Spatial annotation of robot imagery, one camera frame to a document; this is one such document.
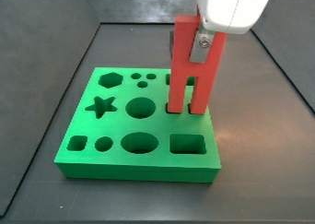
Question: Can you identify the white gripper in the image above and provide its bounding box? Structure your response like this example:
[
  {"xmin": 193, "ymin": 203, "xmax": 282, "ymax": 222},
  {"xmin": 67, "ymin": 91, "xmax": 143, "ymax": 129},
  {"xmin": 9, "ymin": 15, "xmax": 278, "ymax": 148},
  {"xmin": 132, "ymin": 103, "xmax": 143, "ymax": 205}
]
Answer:
[{"xmin": 189, "ymin": 0, "xmax": 268, "ymax": 64}]

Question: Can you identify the red double-square peg object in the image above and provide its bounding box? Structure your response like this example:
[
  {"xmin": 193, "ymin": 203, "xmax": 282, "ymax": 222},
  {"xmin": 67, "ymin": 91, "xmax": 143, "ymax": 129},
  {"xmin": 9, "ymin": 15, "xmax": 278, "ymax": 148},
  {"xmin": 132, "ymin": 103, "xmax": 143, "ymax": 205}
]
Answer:
[{"xmin": 167, "ymin": 16, "xmax": 227, "ymax": 114}]

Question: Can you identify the dark curved foam block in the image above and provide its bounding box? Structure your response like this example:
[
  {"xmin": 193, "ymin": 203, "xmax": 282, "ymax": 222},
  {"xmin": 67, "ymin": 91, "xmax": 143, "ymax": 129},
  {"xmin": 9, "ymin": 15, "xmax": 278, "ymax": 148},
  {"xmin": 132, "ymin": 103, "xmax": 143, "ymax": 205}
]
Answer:
[{"xmin": 168, "ymin": 30, "xmax": 175, "ymax": 59}]

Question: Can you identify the green foam shape-sorting board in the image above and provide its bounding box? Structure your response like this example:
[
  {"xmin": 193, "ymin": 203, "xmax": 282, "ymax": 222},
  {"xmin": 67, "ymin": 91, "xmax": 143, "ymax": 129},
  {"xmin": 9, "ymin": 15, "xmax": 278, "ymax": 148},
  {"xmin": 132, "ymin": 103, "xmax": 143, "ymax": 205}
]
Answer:
[{"xmin": 55, "ymin": 67, "xmax": 222, "ymax": 183}]

